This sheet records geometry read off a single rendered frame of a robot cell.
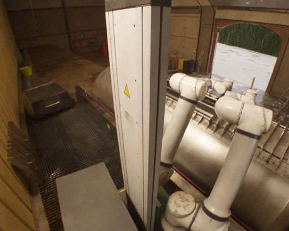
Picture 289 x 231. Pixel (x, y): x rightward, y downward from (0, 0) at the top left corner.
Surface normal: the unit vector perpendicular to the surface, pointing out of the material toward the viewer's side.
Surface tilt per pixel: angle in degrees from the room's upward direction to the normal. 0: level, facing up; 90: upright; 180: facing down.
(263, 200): 57
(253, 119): 62
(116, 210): 0
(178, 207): 9
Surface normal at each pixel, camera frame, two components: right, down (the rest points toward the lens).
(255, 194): -0.65, -0.21
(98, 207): 0.00, -0.84
